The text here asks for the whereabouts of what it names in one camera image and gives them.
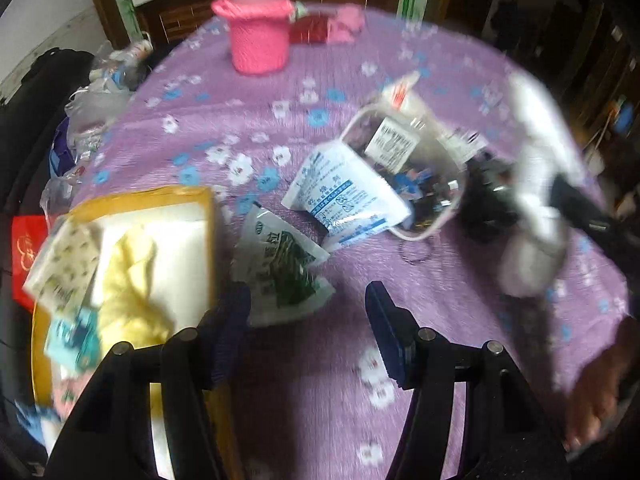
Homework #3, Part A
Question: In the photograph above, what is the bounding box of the person's right hand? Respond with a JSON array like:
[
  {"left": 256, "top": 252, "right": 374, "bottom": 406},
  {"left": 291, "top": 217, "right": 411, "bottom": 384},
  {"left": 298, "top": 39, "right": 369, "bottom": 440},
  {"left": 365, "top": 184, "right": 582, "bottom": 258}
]
[{"left": 562, "top": 316, "right": 637, "bottom": 455}]

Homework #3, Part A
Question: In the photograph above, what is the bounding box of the white packet with blue print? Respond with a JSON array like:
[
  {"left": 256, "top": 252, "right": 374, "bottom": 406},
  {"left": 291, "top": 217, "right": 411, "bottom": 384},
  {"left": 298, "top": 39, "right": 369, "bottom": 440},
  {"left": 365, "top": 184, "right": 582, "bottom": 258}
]
[{"left": 280, "top": 140, "right": 414, "bottom": 252}]

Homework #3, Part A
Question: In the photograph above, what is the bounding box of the clear pouch of small items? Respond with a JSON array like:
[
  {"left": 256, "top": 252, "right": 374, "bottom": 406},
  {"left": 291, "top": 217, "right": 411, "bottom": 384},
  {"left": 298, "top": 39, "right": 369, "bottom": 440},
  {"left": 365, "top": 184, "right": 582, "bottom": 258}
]
[{"left": 340, "top": 105, "right": 489, "bottom": 242}]

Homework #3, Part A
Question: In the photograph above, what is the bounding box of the wooden headboard shelf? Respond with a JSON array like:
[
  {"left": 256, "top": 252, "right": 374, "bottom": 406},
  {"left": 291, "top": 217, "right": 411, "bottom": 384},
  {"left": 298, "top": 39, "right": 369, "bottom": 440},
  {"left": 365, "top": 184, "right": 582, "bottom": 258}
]
[{"left": 85, "top": 0, "right": 451, "bottom": 52}]

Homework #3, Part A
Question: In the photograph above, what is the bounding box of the teal packet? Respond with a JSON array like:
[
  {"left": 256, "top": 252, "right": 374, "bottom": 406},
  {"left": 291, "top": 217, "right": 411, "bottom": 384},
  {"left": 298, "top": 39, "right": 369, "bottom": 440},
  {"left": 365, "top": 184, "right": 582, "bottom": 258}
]
[{"left": 45, "top": 307, "right": 104, "bottom": 369}]

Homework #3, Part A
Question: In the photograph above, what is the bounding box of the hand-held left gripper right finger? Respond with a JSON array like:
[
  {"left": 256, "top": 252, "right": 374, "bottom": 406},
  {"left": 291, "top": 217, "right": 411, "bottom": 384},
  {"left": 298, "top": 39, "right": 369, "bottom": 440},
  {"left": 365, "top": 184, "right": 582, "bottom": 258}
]
[{"left": 364, "top": 280, "right": 571, "bottom": 480}]

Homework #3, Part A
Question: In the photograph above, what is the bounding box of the yellow towel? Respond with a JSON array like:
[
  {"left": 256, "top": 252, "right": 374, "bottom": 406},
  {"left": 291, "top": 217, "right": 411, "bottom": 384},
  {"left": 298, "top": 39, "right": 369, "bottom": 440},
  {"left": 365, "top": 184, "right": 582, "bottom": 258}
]
[{"left": 92, "top": 232, "right": 176, "bottom": 347}]

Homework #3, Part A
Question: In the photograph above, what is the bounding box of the cream patterned cloth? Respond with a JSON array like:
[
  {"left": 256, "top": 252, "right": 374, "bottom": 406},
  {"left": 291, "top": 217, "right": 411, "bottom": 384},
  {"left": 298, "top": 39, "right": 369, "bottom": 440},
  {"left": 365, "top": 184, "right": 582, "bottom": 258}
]
[{"left": 22, "top": 220, "right": 102, "bottom": 312}]

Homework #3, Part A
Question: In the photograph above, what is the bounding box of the red bag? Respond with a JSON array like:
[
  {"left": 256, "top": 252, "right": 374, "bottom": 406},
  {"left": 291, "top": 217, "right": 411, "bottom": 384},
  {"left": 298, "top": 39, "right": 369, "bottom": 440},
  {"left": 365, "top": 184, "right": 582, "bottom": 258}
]
[{"left": 11, "top": 215, "right": 56, "bottom": 311}]

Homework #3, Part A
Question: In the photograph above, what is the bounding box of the pink cloth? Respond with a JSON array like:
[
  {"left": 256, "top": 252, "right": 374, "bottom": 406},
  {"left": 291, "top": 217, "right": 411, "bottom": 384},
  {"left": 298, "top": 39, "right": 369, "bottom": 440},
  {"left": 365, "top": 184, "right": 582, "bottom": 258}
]
[{"left": 327, "top": 4, "right": 367, "bottom": 44}]

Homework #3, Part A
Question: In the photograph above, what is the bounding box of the green and white packet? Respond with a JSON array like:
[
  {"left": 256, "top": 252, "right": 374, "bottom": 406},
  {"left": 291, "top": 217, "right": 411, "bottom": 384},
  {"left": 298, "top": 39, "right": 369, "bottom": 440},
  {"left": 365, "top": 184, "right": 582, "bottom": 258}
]
[{"left": 230, "top": 205, "right": 337, "bottom": 329}]

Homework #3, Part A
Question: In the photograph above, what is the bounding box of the crumpled clear plastic bag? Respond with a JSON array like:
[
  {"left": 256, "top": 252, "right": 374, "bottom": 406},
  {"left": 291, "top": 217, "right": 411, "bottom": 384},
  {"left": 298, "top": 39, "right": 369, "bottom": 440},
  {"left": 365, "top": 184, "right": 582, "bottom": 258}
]
[{"left": 65, "top": 40, "right": 154, "bottom": 147}]

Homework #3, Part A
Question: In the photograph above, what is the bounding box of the yellow cardboard box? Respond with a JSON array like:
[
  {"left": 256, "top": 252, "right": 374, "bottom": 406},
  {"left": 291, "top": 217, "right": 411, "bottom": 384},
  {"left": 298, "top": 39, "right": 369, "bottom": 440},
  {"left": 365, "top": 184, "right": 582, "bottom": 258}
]
[{"left": 30, "top": 185, "right": 227, "bottom": 480}]

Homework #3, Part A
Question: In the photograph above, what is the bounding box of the white cloth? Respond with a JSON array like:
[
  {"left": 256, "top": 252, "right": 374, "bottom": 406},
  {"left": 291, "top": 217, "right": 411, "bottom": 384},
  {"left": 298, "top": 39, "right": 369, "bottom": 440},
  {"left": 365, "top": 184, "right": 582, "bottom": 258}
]
[{"left": 500, "top": 72, "right": 589, "bottom": 299}]

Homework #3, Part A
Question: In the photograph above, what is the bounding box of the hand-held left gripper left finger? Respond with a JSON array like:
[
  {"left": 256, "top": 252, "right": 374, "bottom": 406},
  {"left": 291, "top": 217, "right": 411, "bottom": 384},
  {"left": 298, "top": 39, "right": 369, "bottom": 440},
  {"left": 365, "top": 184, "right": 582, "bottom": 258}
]
[{"left": 45, "top": 281, "right": 252, "bottom": 480}]

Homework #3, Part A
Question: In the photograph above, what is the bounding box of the black bag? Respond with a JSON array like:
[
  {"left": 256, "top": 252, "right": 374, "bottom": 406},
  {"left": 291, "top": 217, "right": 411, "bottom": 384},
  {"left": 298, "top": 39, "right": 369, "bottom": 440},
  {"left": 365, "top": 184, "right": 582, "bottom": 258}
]
[{"left": 0, "top": 47, "right": 97, "bottom": 271}]

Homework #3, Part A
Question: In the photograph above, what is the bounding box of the dark red pouch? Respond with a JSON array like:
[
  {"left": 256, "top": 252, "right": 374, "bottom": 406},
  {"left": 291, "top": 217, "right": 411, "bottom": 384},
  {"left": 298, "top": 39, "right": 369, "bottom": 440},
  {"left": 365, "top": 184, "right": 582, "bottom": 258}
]
[{"left": 289, "top": 14, "right": 331, "bottom": 45}]

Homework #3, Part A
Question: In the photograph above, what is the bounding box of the metal key ring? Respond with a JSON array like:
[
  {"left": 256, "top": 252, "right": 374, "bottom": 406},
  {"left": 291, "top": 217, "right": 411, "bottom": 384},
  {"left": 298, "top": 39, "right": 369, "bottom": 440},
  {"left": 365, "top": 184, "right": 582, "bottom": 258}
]
[{"left": 397, "top": 240, "right": 434, "bottom": 267}]

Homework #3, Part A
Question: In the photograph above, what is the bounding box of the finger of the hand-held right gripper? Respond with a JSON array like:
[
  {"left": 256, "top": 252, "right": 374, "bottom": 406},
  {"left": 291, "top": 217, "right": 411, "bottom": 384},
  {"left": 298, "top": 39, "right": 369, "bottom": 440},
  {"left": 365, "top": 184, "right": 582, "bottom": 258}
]
[{"left": 548, "top": 175, "right": 640, "bottom": 287}]

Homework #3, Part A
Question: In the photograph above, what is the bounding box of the purple floral blanket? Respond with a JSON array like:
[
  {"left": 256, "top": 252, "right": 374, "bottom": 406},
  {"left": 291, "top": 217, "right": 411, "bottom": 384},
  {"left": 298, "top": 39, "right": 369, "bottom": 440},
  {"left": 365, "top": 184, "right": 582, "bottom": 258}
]
[{"left": 45, "top": 2, "right": 632, "bottom": 480}]

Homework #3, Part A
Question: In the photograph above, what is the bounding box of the pink knit covered bottle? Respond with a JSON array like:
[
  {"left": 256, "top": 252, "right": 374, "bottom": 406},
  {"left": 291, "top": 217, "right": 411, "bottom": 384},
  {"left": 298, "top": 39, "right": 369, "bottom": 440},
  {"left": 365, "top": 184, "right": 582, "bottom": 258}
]
[{"left": 210, "top": 0, "right": 296, "bottom": 77}]

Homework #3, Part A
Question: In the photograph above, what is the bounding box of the white packet with red print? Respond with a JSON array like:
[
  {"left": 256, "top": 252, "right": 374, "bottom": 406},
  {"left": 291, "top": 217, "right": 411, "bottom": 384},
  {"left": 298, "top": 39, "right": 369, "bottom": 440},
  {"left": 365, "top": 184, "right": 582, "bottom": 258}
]
[{"left": 382, "top": 72, "right": 437, "bottom": 117}]

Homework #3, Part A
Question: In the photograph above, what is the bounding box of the black pouch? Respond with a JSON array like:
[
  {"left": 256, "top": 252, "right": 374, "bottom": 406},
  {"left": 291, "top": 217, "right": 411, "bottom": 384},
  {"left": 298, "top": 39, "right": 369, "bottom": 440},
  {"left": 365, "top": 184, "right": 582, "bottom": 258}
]
[{"left": 460, "top": 157, "right": 521, "bottom": 243}]

